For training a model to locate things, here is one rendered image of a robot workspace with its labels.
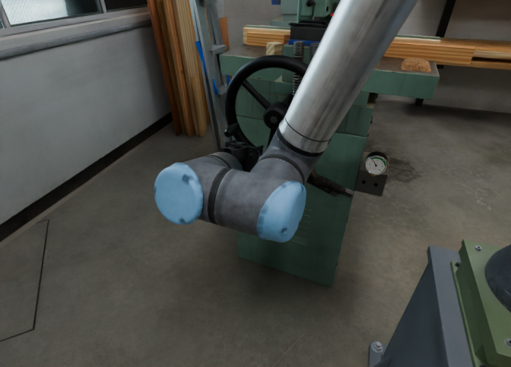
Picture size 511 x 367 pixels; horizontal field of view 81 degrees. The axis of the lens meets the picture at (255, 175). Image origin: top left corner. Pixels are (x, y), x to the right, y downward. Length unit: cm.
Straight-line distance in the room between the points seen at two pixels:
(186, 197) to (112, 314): 102
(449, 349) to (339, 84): 51
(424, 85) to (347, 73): 47
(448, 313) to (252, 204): 49
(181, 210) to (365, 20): 34
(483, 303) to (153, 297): 112
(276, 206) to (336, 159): 60
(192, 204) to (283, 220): 13
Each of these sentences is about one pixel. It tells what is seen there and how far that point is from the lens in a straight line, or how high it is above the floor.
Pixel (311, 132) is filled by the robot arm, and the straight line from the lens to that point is 47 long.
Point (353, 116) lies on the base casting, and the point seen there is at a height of 77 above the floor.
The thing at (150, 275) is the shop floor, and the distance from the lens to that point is 147.
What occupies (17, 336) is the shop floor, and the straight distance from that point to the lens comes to 153.
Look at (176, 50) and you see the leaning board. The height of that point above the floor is 66.
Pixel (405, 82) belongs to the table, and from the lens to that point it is 88.
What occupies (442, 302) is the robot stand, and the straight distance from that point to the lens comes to 77.
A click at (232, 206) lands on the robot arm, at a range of 42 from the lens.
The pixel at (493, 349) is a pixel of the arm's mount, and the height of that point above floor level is 63.
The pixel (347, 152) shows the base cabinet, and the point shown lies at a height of 65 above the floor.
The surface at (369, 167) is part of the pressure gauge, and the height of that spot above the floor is 65.
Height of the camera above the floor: 111
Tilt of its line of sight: 34 degrees down
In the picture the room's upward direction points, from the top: straight up
